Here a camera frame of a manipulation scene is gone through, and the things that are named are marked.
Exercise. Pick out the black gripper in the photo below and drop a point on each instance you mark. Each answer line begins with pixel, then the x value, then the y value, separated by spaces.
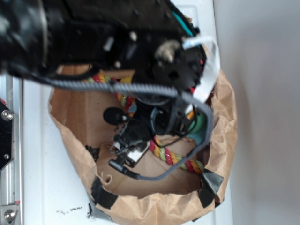
pixel 149 40

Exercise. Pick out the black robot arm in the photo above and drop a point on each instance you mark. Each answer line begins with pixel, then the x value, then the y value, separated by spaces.
pixel 64 40

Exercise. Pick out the teal cloth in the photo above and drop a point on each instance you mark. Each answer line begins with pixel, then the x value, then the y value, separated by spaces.
pixel 200 130

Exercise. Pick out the black octagonal mount plate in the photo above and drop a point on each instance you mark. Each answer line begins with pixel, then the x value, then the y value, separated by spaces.
pixel 6 135

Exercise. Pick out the aluminium frame rail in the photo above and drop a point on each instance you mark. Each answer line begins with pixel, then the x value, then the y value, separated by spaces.
pixel 11 178

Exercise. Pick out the metal corner bracket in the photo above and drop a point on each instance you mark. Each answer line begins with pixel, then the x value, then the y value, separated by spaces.
pixel 10 215

